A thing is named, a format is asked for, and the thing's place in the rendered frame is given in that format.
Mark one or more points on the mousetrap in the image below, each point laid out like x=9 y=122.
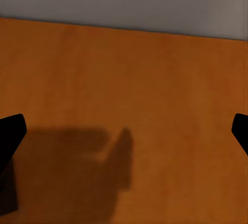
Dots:
x=8 y=195

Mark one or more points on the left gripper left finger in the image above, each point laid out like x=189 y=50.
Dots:
x=12 y=131

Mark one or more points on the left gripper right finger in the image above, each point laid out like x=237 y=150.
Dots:
x=240 y=130

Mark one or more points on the cabinet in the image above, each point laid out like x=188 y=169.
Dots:
x=124 y=126

